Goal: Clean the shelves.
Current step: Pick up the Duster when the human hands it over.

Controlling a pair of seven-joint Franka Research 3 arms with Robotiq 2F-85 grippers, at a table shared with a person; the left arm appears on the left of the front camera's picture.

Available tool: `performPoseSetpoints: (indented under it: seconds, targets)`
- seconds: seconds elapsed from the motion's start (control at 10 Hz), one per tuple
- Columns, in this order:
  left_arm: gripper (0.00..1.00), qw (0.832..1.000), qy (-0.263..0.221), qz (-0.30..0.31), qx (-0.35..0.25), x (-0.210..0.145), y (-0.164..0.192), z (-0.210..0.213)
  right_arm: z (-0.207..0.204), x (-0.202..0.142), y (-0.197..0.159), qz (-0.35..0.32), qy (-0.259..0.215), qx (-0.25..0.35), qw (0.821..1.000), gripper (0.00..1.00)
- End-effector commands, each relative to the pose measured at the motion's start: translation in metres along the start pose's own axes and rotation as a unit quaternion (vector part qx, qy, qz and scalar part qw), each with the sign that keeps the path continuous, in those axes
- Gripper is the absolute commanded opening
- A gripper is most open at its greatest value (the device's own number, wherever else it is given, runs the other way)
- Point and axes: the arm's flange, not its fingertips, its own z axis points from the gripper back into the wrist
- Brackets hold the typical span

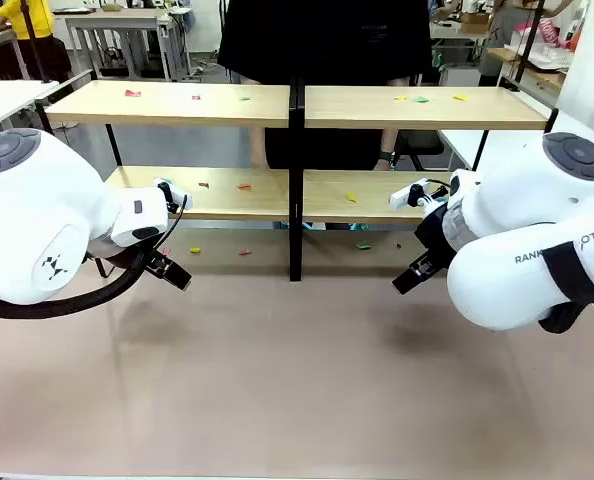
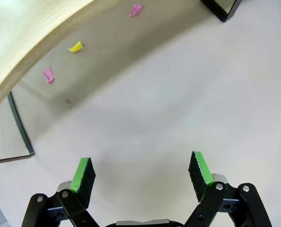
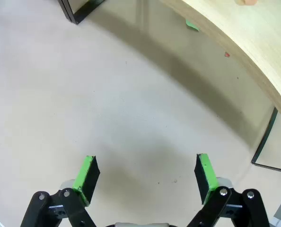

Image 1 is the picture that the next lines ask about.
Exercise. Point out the person's right forearm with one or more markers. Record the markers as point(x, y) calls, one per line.
point(258, 147)

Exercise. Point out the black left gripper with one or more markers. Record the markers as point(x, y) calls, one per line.
point(127, 255)

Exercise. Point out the black wrist watch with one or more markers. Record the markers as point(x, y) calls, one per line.
point(387, 157)

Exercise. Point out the person in yellow shirt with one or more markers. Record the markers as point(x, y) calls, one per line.
point(32, 20)

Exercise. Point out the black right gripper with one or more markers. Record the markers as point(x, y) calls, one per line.
point(434, 235)

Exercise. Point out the black office chair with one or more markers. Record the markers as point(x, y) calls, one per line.
point(422, 142)

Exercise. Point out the large red paper scrap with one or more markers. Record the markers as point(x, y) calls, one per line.
point(132, 93)

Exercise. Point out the person's left hand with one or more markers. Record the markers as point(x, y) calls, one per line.
point(386, 166)

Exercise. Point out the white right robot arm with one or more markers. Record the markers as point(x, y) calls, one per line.
point(527, 215)

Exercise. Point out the light wooden table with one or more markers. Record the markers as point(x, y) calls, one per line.
point(542, 75)

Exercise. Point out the person's left forearm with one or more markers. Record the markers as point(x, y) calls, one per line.
point(389, 140)

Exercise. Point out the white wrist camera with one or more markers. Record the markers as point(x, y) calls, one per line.
point(402, 196)
point(179, 197)

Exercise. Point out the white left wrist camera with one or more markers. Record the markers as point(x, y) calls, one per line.
point(179, 197)

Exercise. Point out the black stand pole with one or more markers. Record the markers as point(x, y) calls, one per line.
point(32, 45)
point(529, 45)

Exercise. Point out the person in black clothes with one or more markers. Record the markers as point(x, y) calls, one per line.
point(322, 45)

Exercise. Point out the wooden shelf unit black frame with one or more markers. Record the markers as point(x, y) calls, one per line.
point(177, 107)
point(417, 115)

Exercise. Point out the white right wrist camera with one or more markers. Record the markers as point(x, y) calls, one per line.
point(402, 196)

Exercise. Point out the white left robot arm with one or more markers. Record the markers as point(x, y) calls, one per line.
point(37, 210)

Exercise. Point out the person in grey dress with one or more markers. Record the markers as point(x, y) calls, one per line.
point(502, 40)

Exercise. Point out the small cardboard box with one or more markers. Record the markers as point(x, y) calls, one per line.
point(476, 19)

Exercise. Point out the pink printed bag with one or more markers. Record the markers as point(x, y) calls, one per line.
point(548, 31)

